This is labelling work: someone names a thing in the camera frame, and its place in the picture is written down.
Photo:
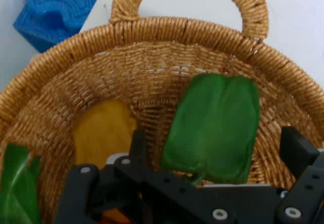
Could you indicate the yellow toy bell pepper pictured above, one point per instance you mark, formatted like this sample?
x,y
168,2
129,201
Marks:
x,y
101,135

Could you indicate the orange toy carrot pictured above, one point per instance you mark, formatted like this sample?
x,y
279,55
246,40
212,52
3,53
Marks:
x,y
115,217

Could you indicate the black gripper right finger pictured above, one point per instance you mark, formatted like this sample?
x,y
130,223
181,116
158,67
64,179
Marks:
x,y
303,191

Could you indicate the green toy bell pepper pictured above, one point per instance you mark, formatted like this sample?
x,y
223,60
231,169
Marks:
x,y
212,127

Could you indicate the green toy leafy vegetable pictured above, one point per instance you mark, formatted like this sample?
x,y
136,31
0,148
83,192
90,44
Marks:
x,y
15,183

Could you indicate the dark blue foam block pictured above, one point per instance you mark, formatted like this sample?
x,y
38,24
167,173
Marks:
x,y
50,11

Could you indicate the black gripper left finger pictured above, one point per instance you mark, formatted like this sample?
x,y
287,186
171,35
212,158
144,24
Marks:
x,y
106,183

